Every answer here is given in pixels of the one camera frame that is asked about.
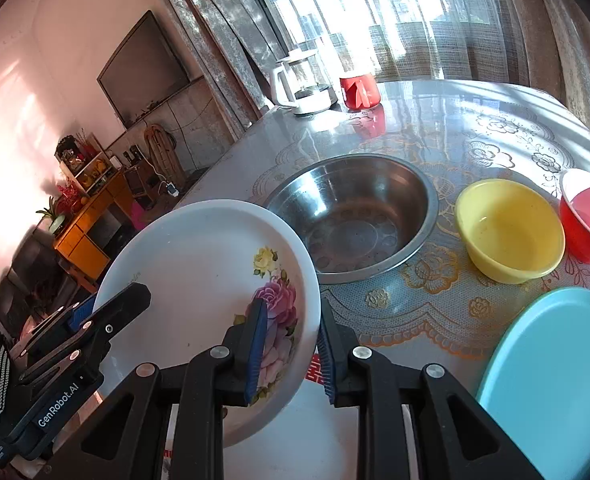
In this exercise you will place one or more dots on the white glass kettle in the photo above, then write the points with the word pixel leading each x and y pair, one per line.
pixel 281 85

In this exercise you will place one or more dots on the dark sofa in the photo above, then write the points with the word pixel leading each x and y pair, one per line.
pixel 35 280

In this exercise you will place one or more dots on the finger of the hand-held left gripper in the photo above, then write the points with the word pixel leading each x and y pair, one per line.
pixel 81 316
pixel 120 307

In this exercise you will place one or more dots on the sheer curtain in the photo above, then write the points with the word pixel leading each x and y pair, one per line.
pixel 425 35

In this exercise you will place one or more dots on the grey patterned curtain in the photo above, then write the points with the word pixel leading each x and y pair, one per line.
pixel 570 50
pixel 215 35

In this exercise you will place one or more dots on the floral lace tablecloth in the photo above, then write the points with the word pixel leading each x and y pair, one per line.
pixel 425 310

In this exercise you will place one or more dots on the white floral plate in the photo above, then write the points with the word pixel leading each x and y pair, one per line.
pixel 190 260

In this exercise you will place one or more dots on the small brown side table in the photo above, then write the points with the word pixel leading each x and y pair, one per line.
pixel 140 185

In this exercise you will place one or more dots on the orange wooden cabinet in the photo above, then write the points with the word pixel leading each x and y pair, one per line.
pixel 82 240

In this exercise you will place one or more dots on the stainless steel bowl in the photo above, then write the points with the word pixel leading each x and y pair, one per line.
pixel 360 210

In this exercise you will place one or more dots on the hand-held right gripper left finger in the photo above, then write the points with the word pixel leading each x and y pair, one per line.
pixel 257 350

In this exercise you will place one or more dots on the wall television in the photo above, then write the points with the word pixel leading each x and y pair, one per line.
pixel 145 70

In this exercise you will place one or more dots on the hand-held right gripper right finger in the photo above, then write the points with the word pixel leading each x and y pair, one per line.
pixel 327 360

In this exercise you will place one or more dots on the wooden chair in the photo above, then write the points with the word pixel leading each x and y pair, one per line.
pixel 162 152

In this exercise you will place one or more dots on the red pitcher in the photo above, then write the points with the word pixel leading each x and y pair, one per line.
pixel 360 92

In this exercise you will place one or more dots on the white power strip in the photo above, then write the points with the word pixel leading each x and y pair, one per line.
pixel 170 189

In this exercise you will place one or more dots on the potted plant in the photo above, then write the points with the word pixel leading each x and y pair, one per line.
pixel 50 215

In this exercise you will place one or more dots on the small red bowl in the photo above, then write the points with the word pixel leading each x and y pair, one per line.
pixel 585 225

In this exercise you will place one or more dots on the wooden shelf with ornaments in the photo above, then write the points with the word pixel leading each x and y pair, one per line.
pixel 87 165

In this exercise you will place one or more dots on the cyan plate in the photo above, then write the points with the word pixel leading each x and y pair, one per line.
pixel 550 360

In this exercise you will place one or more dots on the pink plastic object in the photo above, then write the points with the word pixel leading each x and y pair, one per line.
pixel 140 217

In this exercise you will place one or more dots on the yellow plastic bowl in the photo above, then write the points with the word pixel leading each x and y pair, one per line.
pixel 510 230

